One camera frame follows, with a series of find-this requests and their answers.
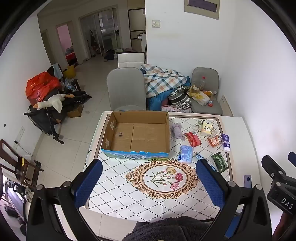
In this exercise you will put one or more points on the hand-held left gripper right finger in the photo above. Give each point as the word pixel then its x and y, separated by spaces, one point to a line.
pixel 210 183

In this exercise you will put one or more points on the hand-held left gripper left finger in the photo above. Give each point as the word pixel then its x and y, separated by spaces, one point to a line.
pixel 89 183

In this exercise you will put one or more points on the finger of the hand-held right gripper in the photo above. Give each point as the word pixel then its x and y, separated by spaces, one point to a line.
pixel 272 168
pixel 292 158

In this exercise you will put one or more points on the green tissue pack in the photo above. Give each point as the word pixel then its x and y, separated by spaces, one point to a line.
pixel 218 161

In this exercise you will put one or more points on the blue tissue pack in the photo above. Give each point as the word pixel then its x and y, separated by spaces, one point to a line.
pixel 186 154

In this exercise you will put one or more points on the orange cartoon snack packet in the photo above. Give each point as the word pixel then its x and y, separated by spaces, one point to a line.
pixel 214 141

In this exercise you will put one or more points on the red snack packet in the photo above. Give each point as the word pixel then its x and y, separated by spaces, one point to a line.
pixel 192 139

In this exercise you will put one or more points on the purple towel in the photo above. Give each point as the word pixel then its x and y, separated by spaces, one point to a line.
pixel 177 131

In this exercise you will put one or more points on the blue phone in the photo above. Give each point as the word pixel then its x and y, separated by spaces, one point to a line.
pixel 247 180

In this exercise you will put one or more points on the small blue white wrapper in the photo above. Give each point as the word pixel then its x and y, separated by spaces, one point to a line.
pixel 198 156

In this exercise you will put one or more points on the purple and white box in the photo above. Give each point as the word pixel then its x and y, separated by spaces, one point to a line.
pixel 226 142

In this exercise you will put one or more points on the dark fleece clothing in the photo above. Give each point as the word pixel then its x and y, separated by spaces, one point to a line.
pixel 166 229

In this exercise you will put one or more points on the small brown cardboard box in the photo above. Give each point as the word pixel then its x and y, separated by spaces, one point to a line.
pixel 75 112

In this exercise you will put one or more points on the grey padded chair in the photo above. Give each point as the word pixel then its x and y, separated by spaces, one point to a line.
pixel 207 109

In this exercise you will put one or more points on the white leaning board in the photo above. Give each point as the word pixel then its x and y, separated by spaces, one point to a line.
pixel 226 106

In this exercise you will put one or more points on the dark wooden chair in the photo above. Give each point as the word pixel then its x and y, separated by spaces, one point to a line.
pixel 13 162

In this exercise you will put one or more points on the black folded stroller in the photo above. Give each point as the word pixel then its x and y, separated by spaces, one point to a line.
pixel 44 118

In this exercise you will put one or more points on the small red can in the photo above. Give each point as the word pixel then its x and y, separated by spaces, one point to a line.
pixel 211 103

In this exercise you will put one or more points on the pink cloth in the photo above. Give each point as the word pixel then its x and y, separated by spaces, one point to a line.
pixel 171 108

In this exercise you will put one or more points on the yellow white packet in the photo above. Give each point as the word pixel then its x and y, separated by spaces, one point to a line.
pixel 200 98

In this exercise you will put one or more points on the white goose plush toy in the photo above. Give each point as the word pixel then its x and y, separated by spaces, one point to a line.
pixel 54 102

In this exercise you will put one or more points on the striped black white bag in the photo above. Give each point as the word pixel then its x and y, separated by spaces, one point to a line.
pixel 181 98

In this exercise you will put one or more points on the brown tape roll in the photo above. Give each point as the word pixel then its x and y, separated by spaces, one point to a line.
pixel 195 90

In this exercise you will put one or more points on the blue quilt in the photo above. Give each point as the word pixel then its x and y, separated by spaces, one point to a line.
pixel 157 102

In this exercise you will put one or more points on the clear plastic bottle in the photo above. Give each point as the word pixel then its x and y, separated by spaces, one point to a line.
pixel 203 83

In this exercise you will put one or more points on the grey dining chair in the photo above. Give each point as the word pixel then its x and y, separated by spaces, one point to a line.
pixel 126 88

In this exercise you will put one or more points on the red plastic bag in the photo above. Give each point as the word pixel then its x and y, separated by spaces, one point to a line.
pixel 40 87

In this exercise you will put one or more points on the yellow bucket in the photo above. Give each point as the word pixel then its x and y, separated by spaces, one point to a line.
pixel 69 73

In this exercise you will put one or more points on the plaid blanket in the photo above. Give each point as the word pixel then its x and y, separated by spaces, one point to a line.
pixel 161 80

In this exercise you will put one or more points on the light blue cloth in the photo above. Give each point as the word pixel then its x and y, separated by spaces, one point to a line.
pixel 57 70

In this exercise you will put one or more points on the black floor bag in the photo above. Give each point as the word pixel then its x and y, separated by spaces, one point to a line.
pixel 109 55

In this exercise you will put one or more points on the white dining chair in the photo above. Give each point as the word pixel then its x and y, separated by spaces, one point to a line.
pixel 130 60

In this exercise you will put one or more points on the glass sliding door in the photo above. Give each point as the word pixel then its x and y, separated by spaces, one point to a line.
pixel 99 32

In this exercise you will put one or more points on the white refrigerator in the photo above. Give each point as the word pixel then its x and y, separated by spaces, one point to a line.
pixel 136 25

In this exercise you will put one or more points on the white wall switch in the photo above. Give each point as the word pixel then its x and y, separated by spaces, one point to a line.
pixel 156 23

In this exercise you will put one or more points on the wall electrical panel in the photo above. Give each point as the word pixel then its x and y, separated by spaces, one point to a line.
pixel 201 7

